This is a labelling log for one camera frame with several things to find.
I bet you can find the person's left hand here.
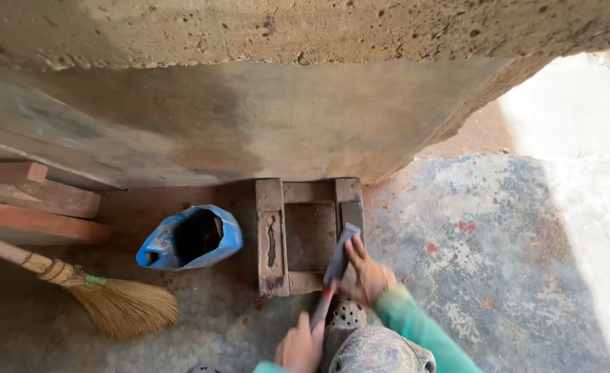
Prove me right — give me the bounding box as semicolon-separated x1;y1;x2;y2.
275;311;327;373

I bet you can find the person's right hand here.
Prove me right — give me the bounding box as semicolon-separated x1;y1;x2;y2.
335;234;399;308

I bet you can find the steel blade tool red collar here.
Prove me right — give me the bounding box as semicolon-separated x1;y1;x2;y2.
309;223;362;331

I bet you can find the grey sharpening stone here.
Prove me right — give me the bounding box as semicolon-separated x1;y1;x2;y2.
340;200;364;244

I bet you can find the perforated grey clog shoe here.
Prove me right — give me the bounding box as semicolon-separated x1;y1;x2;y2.
327;297;368;328

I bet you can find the person's paint-stained trouser leg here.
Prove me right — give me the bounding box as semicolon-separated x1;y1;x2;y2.
320;325;437;373

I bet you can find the blue cut plastic container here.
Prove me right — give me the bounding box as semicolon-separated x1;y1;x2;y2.
136;204;244;271

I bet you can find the thick brown wooden plank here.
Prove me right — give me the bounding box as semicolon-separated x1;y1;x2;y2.
0;179;102;220

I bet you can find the short reddish wooden plank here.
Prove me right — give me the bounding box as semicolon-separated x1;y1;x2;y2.
0;162;49;183

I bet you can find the worn wooden frame stand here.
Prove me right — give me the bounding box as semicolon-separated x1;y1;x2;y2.
255;178;366;299

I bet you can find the straw broom wooden handle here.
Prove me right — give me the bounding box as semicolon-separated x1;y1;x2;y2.
0;229;179;342

